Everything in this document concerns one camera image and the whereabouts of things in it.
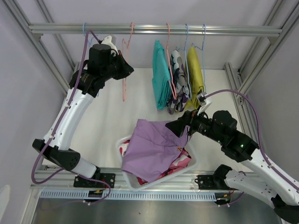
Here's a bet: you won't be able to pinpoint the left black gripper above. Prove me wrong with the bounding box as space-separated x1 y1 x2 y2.
101 50 134 81

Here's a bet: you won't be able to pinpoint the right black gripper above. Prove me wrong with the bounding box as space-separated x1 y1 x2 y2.
165 105 225 144

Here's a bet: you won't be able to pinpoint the pink wire hanger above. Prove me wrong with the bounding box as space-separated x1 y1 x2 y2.
121 22 134 102

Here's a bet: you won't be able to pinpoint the pink camouflage trousers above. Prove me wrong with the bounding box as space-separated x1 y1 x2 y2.
117 138 195 181

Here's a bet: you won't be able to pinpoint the lilac purple trousers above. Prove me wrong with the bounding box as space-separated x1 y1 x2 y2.
121 119 191 185

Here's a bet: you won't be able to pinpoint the teal trousers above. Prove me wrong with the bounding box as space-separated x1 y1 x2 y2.
152 40 172 110

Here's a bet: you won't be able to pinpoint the light blue wire hanger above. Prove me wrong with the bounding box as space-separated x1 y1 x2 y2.
82 22 101 97

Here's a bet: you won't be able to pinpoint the white plastic basket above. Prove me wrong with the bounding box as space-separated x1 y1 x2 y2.
115 136 199 192

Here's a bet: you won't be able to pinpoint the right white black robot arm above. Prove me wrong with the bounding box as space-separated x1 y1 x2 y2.
165 110 299 224

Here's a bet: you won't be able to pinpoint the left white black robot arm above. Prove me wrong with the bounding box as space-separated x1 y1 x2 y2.
32 42 134 187

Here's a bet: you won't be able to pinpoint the blue hanger under camouflage trousers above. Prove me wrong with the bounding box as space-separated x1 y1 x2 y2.
176 23 192 100

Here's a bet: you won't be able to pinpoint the olive yellow trousers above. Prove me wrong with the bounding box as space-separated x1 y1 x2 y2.
186 47 204 109

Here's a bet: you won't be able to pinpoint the purple grey camouflage trousers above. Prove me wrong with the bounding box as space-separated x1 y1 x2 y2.
167 50 189 114

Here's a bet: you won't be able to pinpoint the blue hanger under olive trousers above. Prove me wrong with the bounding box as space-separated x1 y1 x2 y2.
192 24 206 91

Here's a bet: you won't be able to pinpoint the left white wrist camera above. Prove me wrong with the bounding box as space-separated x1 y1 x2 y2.
97 35 118 57

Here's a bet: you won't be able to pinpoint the aluminium hanging rail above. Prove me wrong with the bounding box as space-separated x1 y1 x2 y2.
28 23 283 37

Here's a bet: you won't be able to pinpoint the left aluminium frame posts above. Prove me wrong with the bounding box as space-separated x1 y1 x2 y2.
0 0 78 95

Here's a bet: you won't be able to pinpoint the aluminium frame posts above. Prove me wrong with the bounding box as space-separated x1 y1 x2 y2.
223 0 299 173
0 0 78 95

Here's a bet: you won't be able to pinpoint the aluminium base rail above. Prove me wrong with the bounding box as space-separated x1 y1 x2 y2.
30 167 285 193

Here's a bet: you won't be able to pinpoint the white slotted cable duct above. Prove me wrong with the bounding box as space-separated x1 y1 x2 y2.
40 189 216 202

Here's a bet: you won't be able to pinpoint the right aluminium frame posts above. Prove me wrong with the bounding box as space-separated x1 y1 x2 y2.
223 0 299 173

